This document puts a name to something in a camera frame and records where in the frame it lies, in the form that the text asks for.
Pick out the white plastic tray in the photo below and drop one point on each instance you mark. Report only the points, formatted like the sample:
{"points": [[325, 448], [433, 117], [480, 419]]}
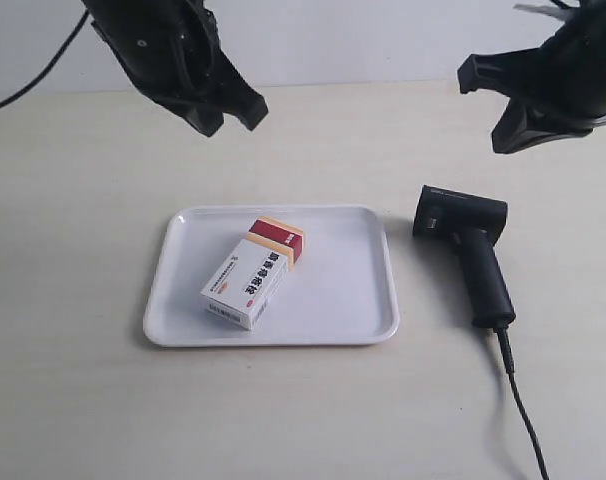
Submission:
{"points": [[341, 292]]}

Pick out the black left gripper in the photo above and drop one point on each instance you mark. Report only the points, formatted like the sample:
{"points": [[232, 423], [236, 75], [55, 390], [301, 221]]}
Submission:
{"points": [[170, 52]]}

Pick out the white and red medicine box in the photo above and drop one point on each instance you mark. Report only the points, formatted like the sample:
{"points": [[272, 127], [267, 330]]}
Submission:
{"points": [[243, 285]]}

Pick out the black handheld barcode scanner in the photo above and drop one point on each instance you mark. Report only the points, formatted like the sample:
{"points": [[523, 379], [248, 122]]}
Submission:
{"points": [[471, 225]]}

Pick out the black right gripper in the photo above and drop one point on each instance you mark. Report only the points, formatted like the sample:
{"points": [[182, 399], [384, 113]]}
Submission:
{"points": [[557, 90]]}

